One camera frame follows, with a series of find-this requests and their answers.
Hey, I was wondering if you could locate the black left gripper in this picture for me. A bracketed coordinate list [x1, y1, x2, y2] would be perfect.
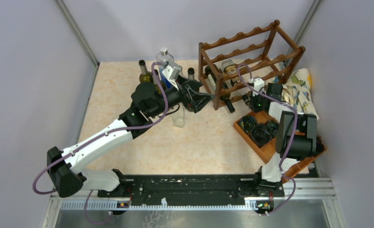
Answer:
[149, 74, 215, 118]

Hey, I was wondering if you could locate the dark green wine bottle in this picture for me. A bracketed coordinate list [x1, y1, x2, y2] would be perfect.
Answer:
[204, 64, 236, 113]

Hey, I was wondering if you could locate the square clear glass bottle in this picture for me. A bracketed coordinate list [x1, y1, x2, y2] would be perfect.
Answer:
[171, 104, 185, 128]

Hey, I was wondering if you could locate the clear whisky bottle black label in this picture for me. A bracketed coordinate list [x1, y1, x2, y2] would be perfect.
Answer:
[220, 59, 252, 105]

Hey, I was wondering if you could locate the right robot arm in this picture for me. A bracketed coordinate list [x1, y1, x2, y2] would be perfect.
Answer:
[248, 86, 317, 196]

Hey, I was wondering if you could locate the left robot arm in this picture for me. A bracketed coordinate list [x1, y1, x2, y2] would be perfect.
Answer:
[47, 76, 214, 198]

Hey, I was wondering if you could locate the green wine bottle grey capsule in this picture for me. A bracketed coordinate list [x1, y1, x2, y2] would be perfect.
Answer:
[187, 67, 195, 80]

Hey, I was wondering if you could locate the wooden wine rack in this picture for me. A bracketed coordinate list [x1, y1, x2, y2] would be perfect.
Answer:
[198, 19, 306, 111]

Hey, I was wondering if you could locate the clear blue vodka bottle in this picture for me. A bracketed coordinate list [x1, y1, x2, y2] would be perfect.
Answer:
[156, 47, 174, 89]

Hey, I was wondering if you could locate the green wine bottle far left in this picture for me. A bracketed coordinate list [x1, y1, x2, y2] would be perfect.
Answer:
[138, 59, 153, 83]

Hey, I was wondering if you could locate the rolled dark patterned tie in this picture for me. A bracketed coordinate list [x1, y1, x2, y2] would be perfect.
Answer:
[238, 115, 258, 134]

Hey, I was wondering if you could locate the wooden compartment tray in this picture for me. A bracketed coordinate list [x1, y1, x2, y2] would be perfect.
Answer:
[233, 111, 327, 178]

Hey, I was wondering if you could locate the rolled green patterned tie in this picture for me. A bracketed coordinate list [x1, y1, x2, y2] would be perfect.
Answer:
[265, 120, 279, 138]

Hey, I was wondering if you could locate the rolled dark striped tie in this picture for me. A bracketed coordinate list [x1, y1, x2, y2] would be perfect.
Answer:
[250, 123, 272, 148]

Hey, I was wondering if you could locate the dinosaur print cloth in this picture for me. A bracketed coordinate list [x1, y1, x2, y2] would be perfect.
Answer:
[265, 68, 319, 122]

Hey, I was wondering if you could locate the black rolled belt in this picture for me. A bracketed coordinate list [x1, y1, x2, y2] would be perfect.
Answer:
[316, 136, 326, 154]

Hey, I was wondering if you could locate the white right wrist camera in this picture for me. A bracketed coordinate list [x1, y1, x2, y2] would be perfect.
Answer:
[249, 77, 265, 92]

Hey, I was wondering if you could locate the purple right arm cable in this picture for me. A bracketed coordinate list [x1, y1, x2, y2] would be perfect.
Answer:
[237, 63, 298, 216]

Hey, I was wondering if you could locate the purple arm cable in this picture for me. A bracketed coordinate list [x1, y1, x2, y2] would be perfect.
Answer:
[32, 61, 170, 225]
[237, 63, 298, 216]

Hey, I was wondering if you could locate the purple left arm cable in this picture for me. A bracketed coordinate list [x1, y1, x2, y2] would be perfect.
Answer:
[32, 61, 170, 225]

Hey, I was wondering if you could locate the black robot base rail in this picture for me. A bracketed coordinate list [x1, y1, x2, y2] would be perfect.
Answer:
[97, 174, 285, 206]

